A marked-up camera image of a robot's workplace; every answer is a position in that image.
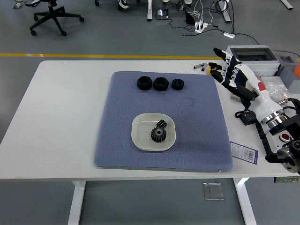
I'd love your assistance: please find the yellow tape measure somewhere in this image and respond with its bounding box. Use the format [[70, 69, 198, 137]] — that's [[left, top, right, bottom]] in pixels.
[[206, 65, 225, 79]]

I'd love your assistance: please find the small black digital device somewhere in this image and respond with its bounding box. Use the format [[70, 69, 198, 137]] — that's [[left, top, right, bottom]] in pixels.
[[235, 110, 258, 126]]

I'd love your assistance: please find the black desk phone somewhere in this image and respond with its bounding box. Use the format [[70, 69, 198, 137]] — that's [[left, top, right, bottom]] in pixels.
[[155, 8, 170, 20]]

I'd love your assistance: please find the large black gear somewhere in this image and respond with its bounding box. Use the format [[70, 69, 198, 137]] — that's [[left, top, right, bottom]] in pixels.
[[150, 126, 167, 144]]

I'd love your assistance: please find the white square plate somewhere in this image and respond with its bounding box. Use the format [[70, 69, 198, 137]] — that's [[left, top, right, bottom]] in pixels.
[[130, 112, 177, 152]]

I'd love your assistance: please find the purple-edged label card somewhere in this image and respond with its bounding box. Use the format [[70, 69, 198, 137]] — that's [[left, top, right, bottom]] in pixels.
[[229, 141, 258, 165]]

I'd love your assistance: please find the bag of clear plastic parts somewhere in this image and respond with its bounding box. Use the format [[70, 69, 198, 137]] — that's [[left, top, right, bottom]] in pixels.
[[266, 82, 290, 104]]

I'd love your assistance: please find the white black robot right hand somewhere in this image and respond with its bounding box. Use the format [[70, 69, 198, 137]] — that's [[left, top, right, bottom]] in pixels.
[[208, 47, 283, 124]]

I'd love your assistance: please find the metal floor plate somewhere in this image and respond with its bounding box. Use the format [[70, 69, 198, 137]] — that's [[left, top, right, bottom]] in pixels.
[[202, 181, 225, 201]]

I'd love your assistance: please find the black office chair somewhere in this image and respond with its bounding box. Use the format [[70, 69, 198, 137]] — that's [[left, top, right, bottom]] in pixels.
[[24, 0, 85, 37]]

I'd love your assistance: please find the grey electrical enclosure box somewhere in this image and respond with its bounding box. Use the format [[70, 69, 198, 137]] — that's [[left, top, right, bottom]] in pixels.
[[226, 44, 281, 78]]

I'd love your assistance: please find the white flat box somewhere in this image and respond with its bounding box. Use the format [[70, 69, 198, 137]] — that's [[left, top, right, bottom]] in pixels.
[[260, 76, 285, 89]]

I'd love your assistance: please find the small black hex nut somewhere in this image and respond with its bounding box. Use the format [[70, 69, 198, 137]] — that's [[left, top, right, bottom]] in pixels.
[[171, 78, 185, 90]]

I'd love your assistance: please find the green circuit board strip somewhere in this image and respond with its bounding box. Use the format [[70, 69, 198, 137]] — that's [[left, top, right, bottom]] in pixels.
[[273, 176, 300, 183]]

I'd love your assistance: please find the white table leg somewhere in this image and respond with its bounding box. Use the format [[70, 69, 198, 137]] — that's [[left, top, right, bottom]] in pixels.
[[233, 177, 257, 225], [67, 180, 86, 225]]

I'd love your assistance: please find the white power strip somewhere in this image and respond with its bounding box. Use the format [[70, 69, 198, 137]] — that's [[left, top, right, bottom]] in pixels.
[[194, 20, 209, 33]]

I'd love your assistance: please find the blue-grey quilted mat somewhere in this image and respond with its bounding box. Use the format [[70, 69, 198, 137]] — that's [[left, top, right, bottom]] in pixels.
[[93, 71, 234, 173]]

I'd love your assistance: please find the large black hex nut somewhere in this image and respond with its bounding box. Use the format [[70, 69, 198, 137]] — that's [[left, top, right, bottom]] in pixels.
[[153, 77, 169, 91], [137, 75, 153, 91]]

